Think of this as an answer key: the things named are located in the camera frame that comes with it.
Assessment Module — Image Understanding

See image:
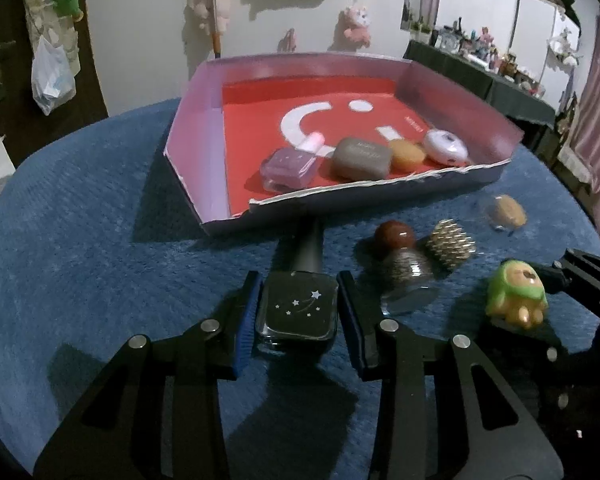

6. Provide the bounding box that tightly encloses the green hooded capybara toy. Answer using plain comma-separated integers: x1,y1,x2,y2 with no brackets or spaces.
486,259,548,330

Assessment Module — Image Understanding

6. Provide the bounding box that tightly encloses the glitter bottle red round cap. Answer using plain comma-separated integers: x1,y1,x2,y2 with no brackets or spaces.
374,220,438,316

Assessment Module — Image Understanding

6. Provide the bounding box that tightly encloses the black star nail polish bottle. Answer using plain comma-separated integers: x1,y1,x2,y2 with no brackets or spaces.
256,228,338,360

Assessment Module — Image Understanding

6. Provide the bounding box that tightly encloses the orange round makeup sponge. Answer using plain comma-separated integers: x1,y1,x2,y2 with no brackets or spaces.
388,139,427,174

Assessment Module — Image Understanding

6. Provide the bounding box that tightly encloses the grey eye shadow case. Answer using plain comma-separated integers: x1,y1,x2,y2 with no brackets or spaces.
330,136,392,181

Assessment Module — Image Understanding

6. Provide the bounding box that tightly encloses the blue textured table cloth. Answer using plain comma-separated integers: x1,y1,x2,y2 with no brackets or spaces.
0,101,600,479

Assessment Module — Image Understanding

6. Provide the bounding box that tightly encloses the dark cloth covered side table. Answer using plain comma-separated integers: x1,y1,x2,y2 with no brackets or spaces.
403,40,555,128

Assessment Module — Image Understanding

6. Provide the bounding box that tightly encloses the lilac round compact device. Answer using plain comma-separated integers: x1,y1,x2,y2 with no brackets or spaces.
422,129,468,166

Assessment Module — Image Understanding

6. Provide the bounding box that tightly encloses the white cabinet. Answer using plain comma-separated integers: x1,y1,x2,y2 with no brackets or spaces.
508,0,580,110

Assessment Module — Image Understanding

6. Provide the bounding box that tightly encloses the pink nail polish bottle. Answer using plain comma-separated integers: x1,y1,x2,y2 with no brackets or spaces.
260,132,325,192

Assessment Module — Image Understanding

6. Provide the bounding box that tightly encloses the pink cardboard tray red bottom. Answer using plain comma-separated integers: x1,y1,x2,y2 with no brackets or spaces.
163,52,522,235

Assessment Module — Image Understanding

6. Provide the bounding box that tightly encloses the white plastic bag hanging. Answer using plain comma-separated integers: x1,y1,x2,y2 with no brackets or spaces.
31,36,76,116

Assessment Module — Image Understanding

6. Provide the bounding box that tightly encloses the small pink hanging figure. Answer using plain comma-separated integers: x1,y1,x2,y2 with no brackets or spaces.
280,28,297,52

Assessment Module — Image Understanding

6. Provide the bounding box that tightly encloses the dark wooden door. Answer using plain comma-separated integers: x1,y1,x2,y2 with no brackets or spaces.
0,0,108,165

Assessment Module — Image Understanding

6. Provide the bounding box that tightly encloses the pink plush toy on wall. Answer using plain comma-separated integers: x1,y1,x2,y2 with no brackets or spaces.
343,4,372,48

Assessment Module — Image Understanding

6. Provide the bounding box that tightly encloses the pale pink plush on wall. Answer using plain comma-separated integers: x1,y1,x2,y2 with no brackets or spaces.
188,0,230,35

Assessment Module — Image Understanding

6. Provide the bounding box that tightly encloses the orange tipped stick on wall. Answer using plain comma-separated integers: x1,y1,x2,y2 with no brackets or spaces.
210,0,221,58

